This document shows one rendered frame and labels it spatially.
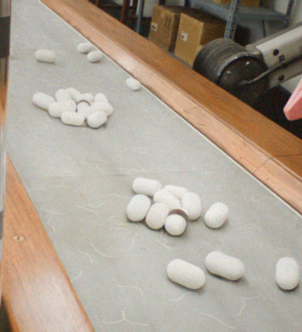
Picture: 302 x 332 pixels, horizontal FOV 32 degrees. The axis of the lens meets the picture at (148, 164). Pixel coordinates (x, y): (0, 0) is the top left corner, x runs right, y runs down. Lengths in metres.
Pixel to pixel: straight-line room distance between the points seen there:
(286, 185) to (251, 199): 0.05
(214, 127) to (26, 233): 0.40
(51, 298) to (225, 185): 0.32
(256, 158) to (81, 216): 0.27
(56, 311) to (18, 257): 0.07
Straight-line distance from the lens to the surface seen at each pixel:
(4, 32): 0.30
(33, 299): 0.41
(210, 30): 3.48
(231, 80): 1.11
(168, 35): 3.79
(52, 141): 0.71
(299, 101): 0.58
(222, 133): 0.78
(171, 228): 0.53
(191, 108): 0.85
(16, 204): 0.52
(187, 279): 0.47
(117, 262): 0.50
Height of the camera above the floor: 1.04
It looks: 26 degrees down
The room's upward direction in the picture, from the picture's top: 9 degrees clockwise
